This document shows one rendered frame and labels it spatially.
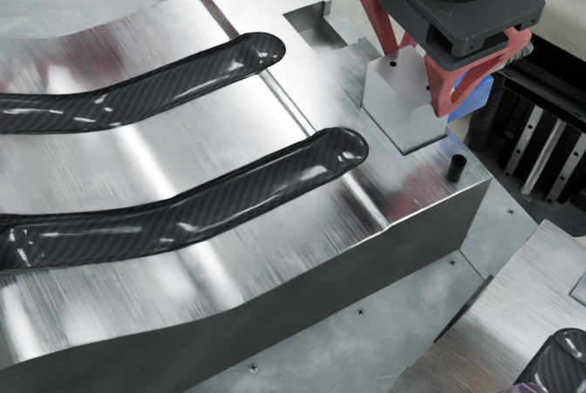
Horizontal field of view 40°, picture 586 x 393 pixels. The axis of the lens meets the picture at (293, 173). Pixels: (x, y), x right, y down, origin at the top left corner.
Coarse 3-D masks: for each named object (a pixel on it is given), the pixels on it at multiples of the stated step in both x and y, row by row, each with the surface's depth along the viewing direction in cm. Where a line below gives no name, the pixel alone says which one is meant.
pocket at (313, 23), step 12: (288, 12) 63; (300, 12) 64; (312, 12) 65; (324, 12) 65; (300, 24) 65; (312, 24) 66; (324, 24) 66; (336, 24) 65; (300, 36) 66; (312, 36) 66; (324, 36) 66; (336, 36) 65; (348, 36) 64; (312, 48) 65; (324, 48) 65; (336, 48) 65
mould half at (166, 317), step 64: (192, 0) 63; (256, 0) 64; (320, 0) 64; (0, 64) 55; (64, 64) 58; (128, 64) 59; (320, 64) 60; (128, 128) 55; (192, 128) 56; (256, 128) 56; (320, 128) 56; (0, 192) 46; (64, 192) 49; (128, 192) 51; (320, 192) 53; (384, 192) 53; (448, 192) 53; (192, 256) 49; (256, 256) 50; (320, 256) 50; (384, 256) 54; (0, 320) 40; (64, 320) 42; (128, 320) 44; (192, 320) 46; (256, 320) 51; (320, 320) 57; (0, 384) 40; (64, 384) 43; (128, 384) 47; (192, 384) 53
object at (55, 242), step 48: (240, 48) 61; (0, 96) 52; (48, 96) 55; (96, 96) 57; (144, 96) 58; (192, 96) 57; (336, 144) 56; (192, 192) 52; (240, 192) 53; (288, 192) 53; (0, 240) 45; (48, 240) 46; (96, 240) 48; (144, 240) 49; (192, 240) 50
